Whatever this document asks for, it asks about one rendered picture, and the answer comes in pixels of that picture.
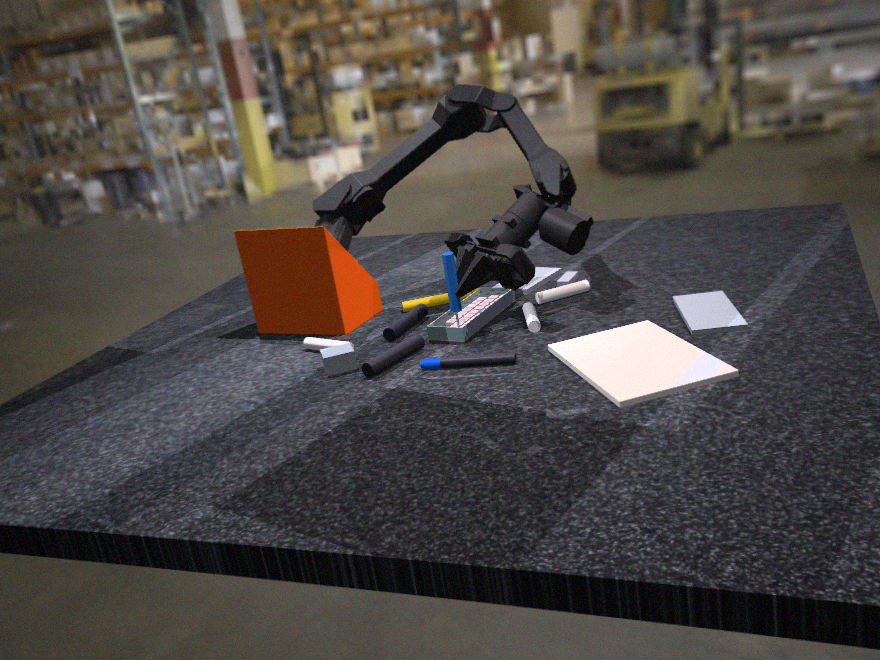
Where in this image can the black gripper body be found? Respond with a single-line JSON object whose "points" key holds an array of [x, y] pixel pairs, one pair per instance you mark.
{"points": [[502, 242]]}

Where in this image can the yellow cylinder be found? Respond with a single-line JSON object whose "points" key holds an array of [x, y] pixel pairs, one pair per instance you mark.
{"points": [[430, 301]]}

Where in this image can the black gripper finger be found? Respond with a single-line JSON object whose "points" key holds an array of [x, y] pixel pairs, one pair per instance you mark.
{"points": [[463, 261], [481, 270]]}

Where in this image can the keyboard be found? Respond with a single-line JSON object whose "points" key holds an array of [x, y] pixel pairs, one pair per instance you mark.
{"points": [[479, 309]]}

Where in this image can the white cylinder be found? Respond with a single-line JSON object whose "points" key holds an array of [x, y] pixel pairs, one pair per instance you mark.
{"points": [[531, 317], [318, 343], [561, 292]]}

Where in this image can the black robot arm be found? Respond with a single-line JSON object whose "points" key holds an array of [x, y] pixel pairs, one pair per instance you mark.
{"points": [[358, 198]]}

